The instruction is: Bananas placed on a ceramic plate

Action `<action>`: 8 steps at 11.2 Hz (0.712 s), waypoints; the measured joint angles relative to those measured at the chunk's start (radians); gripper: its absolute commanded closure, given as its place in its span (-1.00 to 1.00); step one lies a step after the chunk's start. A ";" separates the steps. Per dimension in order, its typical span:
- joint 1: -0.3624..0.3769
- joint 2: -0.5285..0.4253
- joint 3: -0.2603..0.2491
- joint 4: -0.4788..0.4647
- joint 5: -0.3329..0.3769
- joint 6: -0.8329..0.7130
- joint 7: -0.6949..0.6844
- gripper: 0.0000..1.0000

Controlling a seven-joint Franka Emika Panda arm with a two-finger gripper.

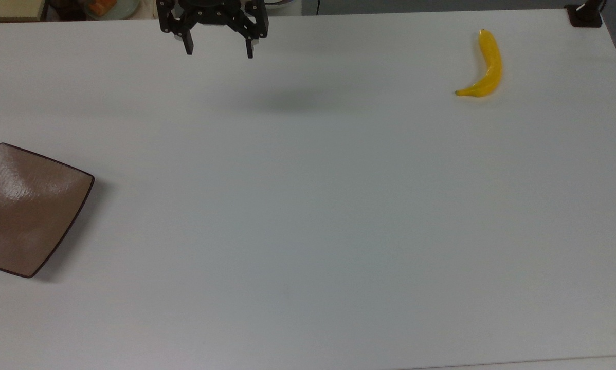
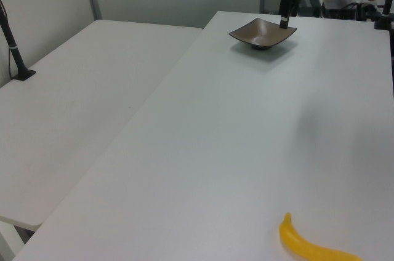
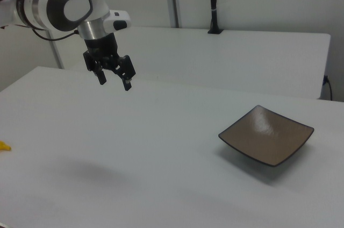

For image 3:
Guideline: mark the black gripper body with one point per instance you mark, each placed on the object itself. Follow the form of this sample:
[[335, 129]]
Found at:
[[100, 46]]

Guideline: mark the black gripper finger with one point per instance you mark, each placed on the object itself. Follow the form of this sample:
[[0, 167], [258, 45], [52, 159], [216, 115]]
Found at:
[[101, 77], [126, 73]]

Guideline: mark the yellow banana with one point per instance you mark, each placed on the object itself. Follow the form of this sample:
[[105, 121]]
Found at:
[[4, 146]]

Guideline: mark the square brown ceramic plate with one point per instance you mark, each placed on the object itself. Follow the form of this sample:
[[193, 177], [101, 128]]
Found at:
[[264, 138]]

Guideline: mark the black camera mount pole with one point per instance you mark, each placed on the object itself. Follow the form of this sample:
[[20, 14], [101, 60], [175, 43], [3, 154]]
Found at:
[[214, 2]]

